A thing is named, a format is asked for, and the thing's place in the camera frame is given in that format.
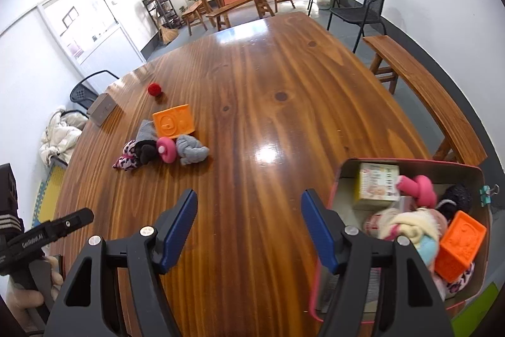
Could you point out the cream knit sock bundle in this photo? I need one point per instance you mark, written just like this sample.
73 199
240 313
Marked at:
423 227

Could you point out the orange embossed rubber cube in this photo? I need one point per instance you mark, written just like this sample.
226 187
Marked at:
459 246

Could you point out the pink rubber mushroom toy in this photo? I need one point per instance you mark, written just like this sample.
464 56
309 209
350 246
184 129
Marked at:
419 188

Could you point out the pink round rubber toy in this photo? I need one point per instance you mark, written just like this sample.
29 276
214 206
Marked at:
167 149

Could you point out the black white striped sock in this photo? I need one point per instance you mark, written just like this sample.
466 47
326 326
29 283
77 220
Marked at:
455 198

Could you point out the grey knotted sock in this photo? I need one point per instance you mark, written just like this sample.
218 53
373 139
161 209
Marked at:
190 150

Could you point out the straw broom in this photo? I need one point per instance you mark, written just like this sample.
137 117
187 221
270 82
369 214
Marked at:
167 35

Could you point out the yellow printed cardboard box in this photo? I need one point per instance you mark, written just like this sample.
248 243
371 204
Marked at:
375 186

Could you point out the black metal armchair near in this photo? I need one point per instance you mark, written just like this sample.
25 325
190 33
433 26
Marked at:
368 13

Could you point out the small pink leopard sock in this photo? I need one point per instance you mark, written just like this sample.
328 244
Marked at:
128 160

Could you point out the black plant shelf rack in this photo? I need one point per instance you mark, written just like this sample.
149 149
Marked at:
162 13

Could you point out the blue yellow foam mat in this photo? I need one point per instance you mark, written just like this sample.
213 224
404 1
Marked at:
49 189

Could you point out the teal binder clip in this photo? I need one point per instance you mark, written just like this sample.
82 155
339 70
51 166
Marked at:
487 193

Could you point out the small wooden stool left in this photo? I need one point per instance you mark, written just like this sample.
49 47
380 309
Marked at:
193 15

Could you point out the pink leopard fleece bundle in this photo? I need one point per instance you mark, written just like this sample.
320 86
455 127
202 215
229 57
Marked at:
448 290

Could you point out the long wooden bench background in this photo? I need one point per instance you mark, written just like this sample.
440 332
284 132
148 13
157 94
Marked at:
221 15

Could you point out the grey tissue box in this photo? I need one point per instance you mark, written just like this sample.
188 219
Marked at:
101 108

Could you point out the white jacket on chair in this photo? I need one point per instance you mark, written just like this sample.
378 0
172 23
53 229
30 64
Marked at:
61 135

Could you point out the person's left hand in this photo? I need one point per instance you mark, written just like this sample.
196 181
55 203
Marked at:
21 300

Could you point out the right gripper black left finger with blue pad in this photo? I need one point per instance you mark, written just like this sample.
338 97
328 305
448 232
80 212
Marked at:
90 303

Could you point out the grey and black sock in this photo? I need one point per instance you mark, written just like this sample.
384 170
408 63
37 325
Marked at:
145 147

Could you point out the orange flat-faced rubber cube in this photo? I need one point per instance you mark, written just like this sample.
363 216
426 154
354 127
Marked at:
174 121

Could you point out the black chair left of table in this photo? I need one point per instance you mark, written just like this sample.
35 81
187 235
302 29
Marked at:
83 95

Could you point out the red-rimmed cardboard storage box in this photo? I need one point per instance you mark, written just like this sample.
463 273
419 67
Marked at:
400 244

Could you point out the wooden bench beside table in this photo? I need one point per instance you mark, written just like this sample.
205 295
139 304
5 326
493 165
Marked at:
392 63

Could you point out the red pompom ball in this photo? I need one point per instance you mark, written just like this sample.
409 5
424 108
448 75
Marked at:
154 89

